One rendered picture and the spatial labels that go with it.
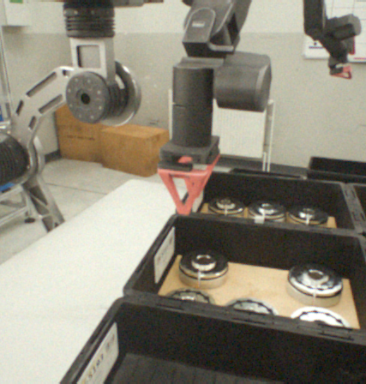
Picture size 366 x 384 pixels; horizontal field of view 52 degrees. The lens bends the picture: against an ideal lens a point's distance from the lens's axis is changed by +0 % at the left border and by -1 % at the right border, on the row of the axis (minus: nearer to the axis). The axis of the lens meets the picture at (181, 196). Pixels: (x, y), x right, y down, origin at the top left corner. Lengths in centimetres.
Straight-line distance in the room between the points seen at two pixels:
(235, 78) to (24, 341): 69
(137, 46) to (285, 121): 172
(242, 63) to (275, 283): 47
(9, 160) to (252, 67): 108
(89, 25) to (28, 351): 78
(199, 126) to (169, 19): 361
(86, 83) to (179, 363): 76
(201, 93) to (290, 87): 330
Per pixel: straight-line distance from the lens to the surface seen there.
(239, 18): 59
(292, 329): 56
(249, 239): 82
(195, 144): 51
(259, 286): 79
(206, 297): 70
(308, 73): 376
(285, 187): 109
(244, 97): 48
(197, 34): 52
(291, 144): 388
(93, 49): 112
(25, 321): 96
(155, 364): 63
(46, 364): 85
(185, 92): 50
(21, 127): 145
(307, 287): 76
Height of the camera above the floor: 129
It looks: 23 degrees down
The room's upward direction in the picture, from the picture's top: straight up
